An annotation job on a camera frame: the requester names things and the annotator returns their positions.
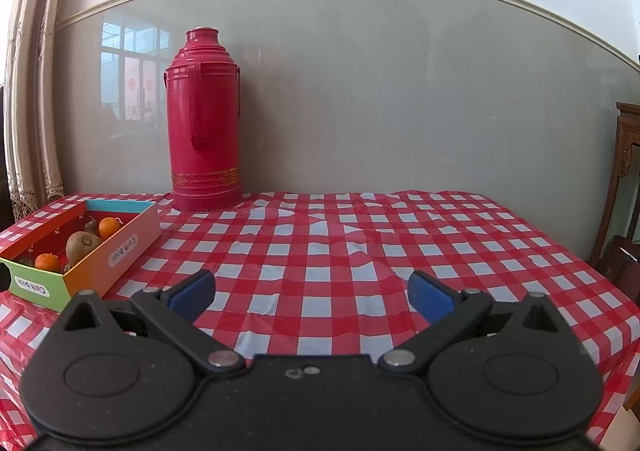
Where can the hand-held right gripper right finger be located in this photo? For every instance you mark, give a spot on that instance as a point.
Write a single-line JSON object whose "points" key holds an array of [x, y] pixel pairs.
{"points": [[430, 298]]}

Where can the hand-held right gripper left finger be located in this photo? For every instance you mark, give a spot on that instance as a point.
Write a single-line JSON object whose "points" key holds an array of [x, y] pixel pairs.
{"points": [[192, 293]]}

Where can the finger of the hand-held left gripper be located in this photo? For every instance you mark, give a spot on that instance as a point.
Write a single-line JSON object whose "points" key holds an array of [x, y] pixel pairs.
{"points": [[3, 278]]}

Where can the orange mandarin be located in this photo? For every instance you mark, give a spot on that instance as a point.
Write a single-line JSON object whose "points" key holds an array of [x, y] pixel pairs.
{"points": [[109, 227], [46, 261]]}

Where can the colourful cardboard box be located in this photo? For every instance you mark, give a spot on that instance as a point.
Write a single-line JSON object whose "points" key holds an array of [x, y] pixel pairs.
{"points": [[130, 246]]}

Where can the brown kiwi with sticker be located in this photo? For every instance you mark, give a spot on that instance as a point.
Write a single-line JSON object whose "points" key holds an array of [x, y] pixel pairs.
{"points": [[81, 246]]}

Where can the red white checkered tablecloth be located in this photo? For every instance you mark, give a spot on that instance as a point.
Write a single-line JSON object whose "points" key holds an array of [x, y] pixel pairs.
{"points": [[350, 251]]}

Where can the small brown fruit with stem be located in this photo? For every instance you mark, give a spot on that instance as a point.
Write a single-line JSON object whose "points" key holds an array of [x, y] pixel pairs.
{"points": [[91, 226]]}

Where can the red thermos flask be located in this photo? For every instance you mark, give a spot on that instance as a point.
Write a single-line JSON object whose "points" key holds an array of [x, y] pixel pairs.
{"points": [[202, 131]]}

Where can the dark brown box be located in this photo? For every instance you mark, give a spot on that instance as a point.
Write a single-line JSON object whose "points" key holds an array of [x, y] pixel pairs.
{"points": [[620, 266]]}

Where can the beige lace curtain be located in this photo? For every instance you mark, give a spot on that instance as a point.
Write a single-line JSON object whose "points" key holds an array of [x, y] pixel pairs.
{"points": [[30, 81]]}

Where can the carved wooden chair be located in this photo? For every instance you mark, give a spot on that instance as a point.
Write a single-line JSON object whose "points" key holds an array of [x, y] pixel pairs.
{"points": [[625, 146]]}

